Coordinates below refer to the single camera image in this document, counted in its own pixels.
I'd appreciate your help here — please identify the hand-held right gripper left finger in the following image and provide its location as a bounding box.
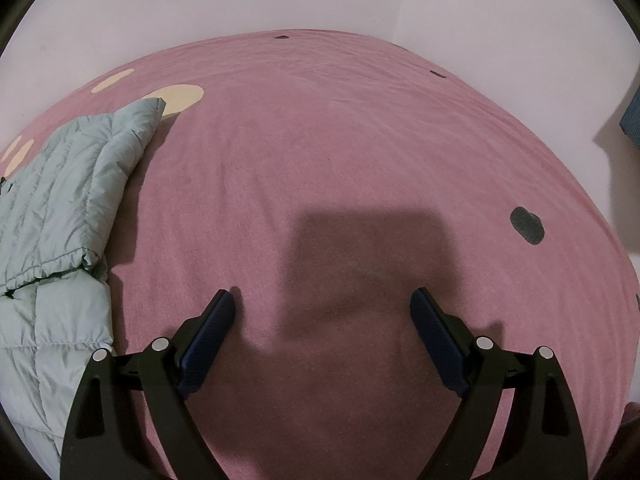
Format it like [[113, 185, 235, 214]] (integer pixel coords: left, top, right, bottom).
[[60, 288, 236, 480]]

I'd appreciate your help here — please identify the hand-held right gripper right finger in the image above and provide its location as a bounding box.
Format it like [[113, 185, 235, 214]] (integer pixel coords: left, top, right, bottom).
[[410, 287, 588, 480]]

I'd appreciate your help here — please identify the light blue puffer jacket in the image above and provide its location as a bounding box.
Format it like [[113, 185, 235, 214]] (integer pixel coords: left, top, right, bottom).
[[0, 97, 167, 466]]

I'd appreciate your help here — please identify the blue object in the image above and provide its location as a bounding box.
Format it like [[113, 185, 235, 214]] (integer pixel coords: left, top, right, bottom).
[[619, 94, 640, 148]]

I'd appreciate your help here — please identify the dark wooden bed frame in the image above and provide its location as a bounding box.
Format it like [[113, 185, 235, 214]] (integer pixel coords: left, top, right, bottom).
[[617, 402, 640, 480]]

